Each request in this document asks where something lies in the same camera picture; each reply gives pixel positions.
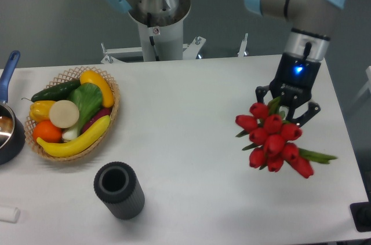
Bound dark grey ribbed vase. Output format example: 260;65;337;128
93;162;145;220

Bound black device at edge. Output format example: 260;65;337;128
350;202;370;232

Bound green bok choy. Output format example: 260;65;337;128
62;83;103;142

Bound green cucumber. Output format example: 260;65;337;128
22;79;81;103

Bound yellow banana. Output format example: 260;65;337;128
37;115;111;158

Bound round beige disc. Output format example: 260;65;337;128
49;100;79;129

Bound white metal base frame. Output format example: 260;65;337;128
101;33;249;64

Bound white frame at right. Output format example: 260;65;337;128
345;66;370;115

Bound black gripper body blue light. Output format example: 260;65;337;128
269;53;321;111

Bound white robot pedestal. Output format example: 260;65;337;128
137;21;183;62

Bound yellow bell pepper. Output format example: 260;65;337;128
29;100;56;123

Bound orange fruit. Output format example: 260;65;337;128
32;120;62;143

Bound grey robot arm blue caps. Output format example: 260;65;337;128
105;0;345;126

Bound blue handled saucepan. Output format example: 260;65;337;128
1;50;25;165

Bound white cylinder object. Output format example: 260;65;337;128
0;205;20;224

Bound yellow squash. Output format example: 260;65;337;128
80;70;114;108

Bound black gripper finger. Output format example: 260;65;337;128
255;85;270;104
288;101;321;127

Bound red tulip bouquet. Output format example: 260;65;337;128
235;98;337;178

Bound purple eggplant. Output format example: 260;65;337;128
81;108;111;133

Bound black cable on pedestal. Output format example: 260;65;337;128
146;12;160;61

